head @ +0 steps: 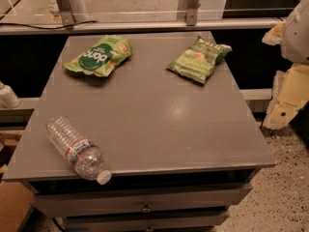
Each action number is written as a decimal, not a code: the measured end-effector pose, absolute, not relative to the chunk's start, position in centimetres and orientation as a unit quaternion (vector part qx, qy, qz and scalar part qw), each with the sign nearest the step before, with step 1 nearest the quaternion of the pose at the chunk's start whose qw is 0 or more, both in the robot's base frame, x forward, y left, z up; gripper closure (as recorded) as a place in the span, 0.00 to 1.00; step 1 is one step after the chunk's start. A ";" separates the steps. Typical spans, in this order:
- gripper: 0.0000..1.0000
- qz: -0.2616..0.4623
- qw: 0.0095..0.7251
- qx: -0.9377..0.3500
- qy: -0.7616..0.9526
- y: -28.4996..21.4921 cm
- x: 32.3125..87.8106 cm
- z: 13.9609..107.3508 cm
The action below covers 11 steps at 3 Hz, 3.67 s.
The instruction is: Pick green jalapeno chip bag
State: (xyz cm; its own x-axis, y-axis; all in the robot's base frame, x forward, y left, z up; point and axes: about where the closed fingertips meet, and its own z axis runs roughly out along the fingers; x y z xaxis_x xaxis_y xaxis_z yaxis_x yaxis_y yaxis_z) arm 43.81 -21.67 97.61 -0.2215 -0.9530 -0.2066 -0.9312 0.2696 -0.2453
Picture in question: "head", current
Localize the grey drawer cabinet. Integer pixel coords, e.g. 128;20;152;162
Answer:
2;31;277;232

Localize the black cable on rail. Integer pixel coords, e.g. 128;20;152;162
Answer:
0;19;98;30

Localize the lower grey drawer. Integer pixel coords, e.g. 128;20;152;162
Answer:
63;210;229;232

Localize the cardboard box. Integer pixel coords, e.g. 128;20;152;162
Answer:
0;181;33;232

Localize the clear plastic water bottle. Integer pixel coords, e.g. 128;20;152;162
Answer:
46;116;112;185

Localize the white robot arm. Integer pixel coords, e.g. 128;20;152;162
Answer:
262;0;309;130

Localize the metal bracket post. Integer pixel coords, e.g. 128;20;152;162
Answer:
56;0;74;27
177;0;201;26

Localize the green round-logo snack bag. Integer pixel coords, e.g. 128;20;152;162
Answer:
64;35;132;77

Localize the green jalapeno chip bag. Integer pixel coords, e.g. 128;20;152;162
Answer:
168;37;232;84

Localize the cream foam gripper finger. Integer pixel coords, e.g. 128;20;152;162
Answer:
263;64;309;130
262;22;284;45

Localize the grey metal rail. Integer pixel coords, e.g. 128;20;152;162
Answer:
0;17;284;35

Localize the upper grey drawer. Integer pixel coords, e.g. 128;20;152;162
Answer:
31;183;252;217

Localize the left metal bracket post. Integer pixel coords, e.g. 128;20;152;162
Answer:
56;0;74;27

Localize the right metal bracket post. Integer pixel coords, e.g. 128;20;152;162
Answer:
177;0;201;26

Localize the grey drawer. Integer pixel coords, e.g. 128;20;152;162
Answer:
31;183;252;217
63;210;229;232

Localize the white pipe fitting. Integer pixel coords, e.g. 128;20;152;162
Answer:
0;81;20;108

